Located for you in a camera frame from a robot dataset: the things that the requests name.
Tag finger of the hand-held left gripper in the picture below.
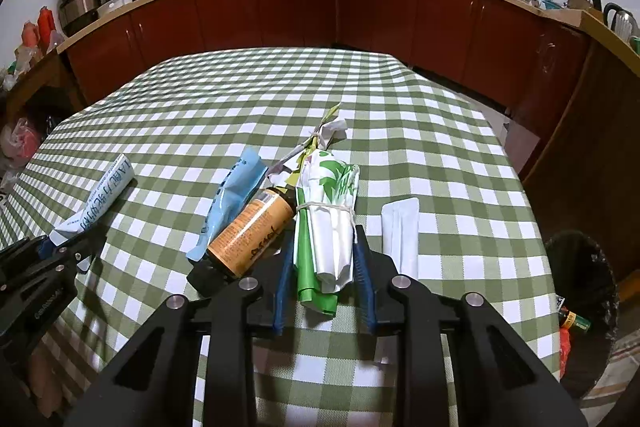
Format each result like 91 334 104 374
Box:
52 234 109 274
0 237 55 279

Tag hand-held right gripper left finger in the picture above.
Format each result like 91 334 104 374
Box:
62 234 297 427

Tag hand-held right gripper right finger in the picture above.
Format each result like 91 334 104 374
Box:
352 224 588 427

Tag white toothpaste tube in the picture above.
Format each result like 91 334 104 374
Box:
49 154 137 249

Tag brown bottle orange label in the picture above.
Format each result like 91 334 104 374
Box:
187 187 297 295

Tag green white wrapper bundle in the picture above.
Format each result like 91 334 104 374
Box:
294 151 362 321

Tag red plastic bag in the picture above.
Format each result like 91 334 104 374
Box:
558 327 572 379

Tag dark green bottle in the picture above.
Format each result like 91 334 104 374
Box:
558 307 593 334

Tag black trash bin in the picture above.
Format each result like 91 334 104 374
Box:
542 229 622 402

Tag person's left forearm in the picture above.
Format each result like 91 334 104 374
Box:
27 344 69 419

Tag white flat packet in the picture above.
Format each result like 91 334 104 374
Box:
380 196 421 281

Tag light blue packet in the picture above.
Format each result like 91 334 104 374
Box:
185 147 267 261

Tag pink plastic bags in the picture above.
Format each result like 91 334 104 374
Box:
0 116 44 174

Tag paper wrapper bundle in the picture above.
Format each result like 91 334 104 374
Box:
266 103 349 188

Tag green checked tablecloth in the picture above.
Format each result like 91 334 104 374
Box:
0 47 560 427

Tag orange plastic bottle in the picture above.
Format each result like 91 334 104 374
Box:
22 5 56 54

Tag red-brown kitchen counter cabinets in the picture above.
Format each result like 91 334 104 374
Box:
56 0 640 188

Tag wooden knife block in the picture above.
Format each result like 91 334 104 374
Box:
567 0 606 23

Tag steel kettle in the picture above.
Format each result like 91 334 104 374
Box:
602 1 639 43

